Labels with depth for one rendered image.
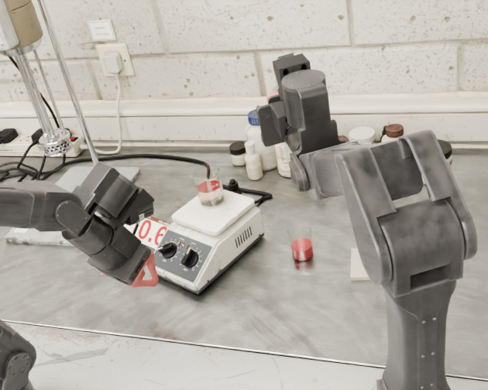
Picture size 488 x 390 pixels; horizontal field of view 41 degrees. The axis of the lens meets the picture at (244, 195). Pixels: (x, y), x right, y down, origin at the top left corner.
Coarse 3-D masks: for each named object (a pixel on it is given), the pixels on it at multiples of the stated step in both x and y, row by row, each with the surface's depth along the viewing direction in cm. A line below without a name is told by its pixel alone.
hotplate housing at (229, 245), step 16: (256, 208) 124; (176, 224) 124; (240, 224) 121; (256, 224) 125; (208, 240) 119; (224, 240) 118; (240, 240) 122; (256, 240) 126; (208, 256) 117; (224, 256) 119; (240, 256) 124; (160, 272) 121; (208, 272) 117; (192, 288) 116
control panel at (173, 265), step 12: (168, 240) 123; (180, 240) 121; (192, 240) 120; (156, 252) 123; (180, 252) 120; (204, 252) 117; (156, 264) 121; (168, 264) 120; (180, 264) 119; (180, 276) 117; (192, 276) 116
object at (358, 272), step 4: (352, 248) 119; (356, 248) 119; (352, 252) 118; (356, 252) 118; (352, 256) 117; (356, 256) 117; (352, 260) 116; (356, 260) 116; (360, 260) 116; (352, 264) 115; (356, 264) 115; (360, 264) 115; (352, 268) 115; (356, 268) 114; (360, 268) 114; (352, 272) 114; (356, 272) 113; (360, 272) 113; (364, 272) 113; (352, 276) 113; (356, 276) 113; (360, 276) 112; (364, 276) 112; (368, 276) 112; (352, 280) 113
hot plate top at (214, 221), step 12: (228, 192) 127; (192, 204) 126; (228, 204) 124; (240, 204) 123; (252, 204) 123; (180, 216) 123; (192, 216) 123; (204, 216) 122; (216, 216) 121; (228, 216) 120; (240, 216) 121; (204, 228) 118; (216, 228) 118
